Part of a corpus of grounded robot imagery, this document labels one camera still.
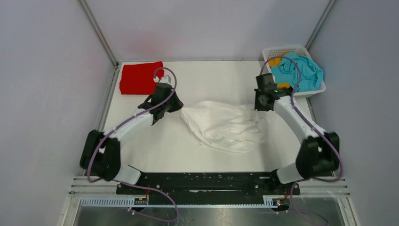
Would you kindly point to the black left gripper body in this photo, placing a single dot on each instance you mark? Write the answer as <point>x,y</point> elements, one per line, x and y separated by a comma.
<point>173,104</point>

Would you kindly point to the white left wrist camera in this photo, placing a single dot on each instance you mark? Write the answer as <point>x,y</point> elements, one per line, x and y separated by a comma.
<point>164,79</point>

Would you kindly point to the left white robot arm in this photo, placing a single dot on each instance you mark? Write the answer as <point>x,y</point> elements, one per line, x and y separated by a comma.
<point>101,154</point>

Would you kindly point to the aluminium frame rail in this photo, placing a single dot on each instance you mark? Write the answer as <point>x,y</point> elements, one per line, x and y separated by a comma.
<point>111,194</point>

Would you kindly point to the folded red t shirt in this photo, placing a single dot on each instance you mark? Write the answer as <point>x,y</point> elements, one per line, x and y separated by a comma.
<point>138,79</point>

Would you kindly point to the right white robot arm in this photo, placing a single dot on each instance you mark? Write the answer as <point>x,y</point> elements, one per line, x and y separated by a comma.
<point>319,150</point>

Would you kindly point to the teal t shirt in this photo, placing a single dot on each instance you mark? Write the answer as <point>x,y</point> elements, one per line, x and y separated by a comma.
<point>301,72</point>

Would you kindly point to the white t shirt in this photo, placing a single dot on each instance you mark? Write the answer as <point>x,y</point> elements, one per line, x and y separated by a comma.
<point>230,128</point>

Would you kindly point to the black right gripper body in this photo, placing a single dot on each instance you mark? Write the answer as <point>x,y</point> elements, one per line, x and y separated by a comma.
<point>259,105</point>

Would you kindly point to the yellow t shirt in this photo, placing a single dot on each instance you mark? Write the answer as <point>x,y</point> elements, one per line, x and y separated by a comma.
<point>275,62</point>

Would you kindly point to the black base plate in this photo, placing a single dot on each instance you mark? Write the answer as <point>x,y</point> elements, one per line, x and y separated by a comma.
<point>243,181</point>

